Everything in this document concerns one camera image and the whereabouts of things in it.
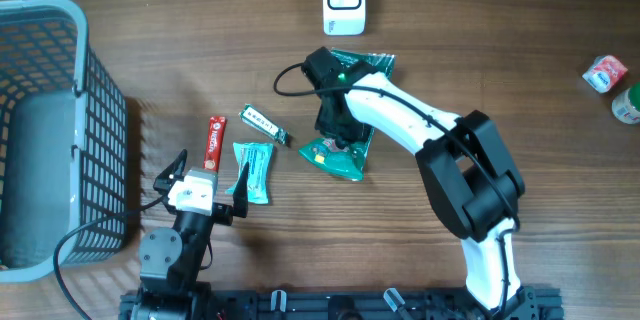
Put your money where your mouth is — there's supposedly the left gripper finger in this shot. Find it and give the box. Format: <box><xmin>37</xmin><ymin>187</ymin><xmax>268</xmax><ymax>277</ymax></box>
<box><xmin>154</xmin><ymin>149</ymin><xmax>188</xmax><ymax>185</ymax></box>
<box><xmin>233</xmin><ymin>162</ymin><xmax>250</xmax><ymax>218</ymax></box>

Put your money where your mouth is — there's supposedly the teal wet wipes pack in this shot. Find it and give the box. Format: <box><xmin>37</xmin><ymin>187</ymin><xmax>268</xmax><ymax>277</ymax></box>
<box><xmin>233</xmin><ymin>142</ymin><xmax>274</xmax><ymax>205</ymax></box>

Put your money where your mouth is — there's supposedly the green 3M gloves package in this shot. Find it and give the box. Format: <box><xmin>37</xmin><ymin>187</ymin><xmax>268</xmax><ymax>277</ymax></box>
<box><xmin>298</xmin><ymin>48</ymin><xmax>396</xmax><ymax>181</ymax></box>

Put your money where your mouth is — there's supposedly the red Nescafe coffee stick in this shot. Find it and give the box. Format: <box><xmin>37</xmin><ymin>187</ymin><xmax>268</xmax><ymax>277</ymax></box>
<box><xmin>203</xmin><ymin>116</ymin><xmax>227</xmax><ymax>172</ymax></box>

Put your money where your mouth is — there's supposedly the green white gum box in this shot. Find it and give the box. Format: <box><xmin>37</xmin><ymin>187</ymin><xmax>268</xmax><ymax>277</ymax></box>
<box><xmin>239</xmin><ymin>104</ymin><xmax>290</xmax><ymax>146</ymax></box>

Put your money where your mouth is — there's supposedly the red white tissue pack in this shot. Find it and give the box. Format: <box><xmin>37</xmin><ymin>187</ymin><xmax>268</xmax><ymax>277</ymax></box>
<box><xmin>582</xmin><ymin>55</ymin><xmax>628</xmax><ymax>94</ymax></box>

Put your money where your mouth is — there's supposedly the green lid jar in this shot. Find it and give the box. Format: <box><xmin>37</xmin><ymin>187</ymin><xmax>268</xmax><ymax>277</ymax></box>
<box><xmin>612</xmin><ymin>83</ymin><xmax>640</xmax><ymax>125</ymax></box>

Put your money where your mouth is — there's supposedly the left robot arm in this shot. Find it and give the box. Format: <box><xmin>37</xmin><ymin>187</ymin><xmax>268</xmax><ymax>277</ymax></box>
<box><xmin>119</xmin><ymin>150</ymin><xmax>250</xmax><ymax>320</ymax></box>

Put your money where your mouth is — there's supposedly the white barcode scanner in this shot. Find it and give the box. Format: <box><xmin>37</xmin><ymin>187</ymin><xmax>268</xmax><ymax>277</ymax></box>
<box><xmin>322</xmin><ymin>0</ymin><xmax>366</xmax><ymax>36</ymax></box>

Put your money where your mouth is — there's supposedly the grey plastic shopping basket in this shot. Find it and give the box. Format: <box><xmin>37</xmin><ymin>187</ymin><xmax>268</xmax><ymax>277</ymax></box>
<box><xmin>1</xmin><ymin>0</ymin><xmax>128</xmax><ymax>283</ymax></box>

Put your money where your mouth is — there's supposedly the left camera cable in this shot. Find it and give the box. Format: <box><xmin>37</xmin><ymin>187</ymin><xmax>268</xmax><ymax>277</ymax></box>
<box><xmin>52</xmin><ymin>197</ymin><xmax>166</xmax><ymax>320</ymax></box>

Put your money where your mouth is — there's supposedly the camera cable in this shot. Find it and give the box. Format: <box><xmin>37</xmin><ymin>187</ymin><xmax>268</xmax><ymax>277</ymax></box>
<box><xmin>52</xmin><ymin>197</ymin><xmax>166</xmax><ymax>320</ymax></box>
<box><xmin>272</xmin><ymin>62</ymin><xmax>521</xmax><ymax>311</ymax></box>

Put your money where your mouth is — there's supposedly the right camera cable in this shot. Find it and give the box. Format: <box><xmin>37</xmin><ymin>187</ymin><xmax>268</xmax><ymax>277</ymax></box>
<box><xmin>272</xmin><ymin>62</ymin><xmax>521</xmax><ymax>311</ymax></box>

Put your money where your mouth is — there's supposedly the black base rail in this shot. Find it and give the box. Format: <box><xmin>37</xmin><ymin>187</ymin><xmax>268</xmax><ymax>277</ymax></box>
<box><xmin>118</xmin><ymin>287</ymin><xmax>565</xmax><ymax>320</ymax></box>

